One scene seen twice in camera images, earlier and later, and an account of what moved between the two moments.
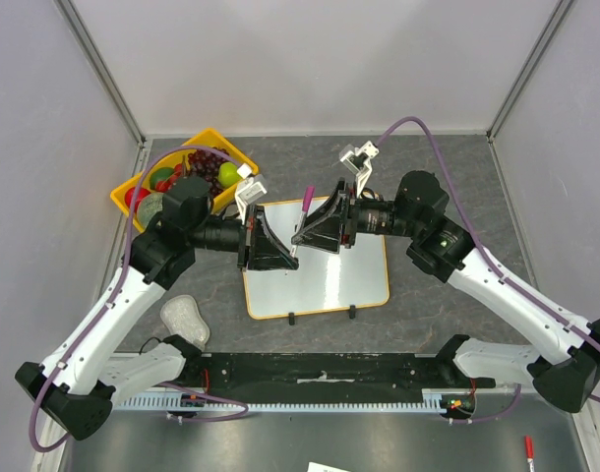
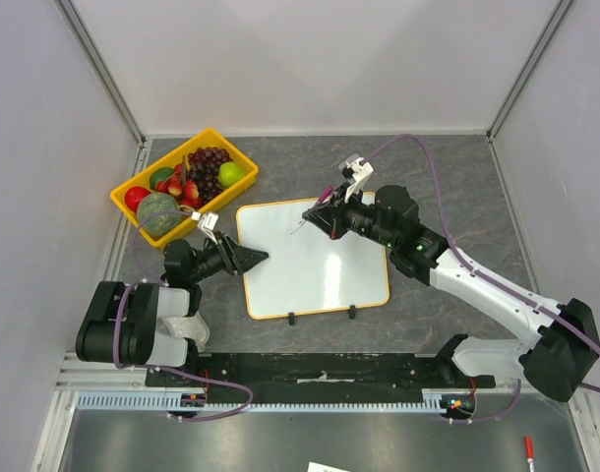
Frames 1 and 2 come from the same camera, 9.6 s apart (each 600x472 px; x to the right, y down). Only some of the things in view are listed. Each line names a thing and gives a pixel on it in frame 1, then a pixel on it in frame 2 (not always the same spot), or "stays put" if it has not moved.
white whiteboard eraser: (183, 318) stays put
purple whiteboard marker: (308, 192) -> (326, 195)
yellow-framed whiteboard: (357, 275) stays put
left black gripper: (266, 252) -> (236, 259)
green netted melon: (149, 206) stays put
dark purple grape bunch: (207, 164) stays put
